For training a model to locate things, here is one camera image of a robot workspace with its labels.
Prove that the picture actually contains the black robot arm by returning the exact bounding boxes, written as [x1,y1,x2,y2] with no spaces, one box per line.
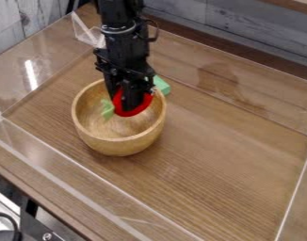
[93,0,158,117]

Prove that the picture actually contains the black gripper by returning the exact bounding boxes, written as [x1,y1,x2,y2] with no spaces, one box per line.
[93,29,156,110]

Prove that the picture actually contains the clear acrylic corner bracket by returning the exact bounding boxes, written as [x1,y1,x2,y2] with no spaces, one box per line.
[70,12,105,48]

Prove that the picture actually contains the black cable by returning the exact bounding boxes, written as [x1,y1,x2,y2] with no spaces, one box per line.
[0,212,22,241]

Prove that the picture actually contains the red plush tomato toy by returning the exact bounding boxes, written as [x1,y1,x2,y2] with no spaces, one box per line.
[100,90,153,121]

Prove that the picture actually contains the green rectangular block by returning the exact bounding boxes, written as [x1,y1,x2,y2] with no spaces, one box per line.
[153,75,170,95]

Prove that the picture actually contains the black table leg bracket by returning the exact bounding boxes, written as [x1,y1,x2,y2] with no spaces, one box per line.
[19,198,65,241]

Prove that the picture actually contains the wooden bowl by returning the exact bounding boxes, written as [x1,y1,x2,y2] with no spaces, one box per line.
[70,79,166,156]

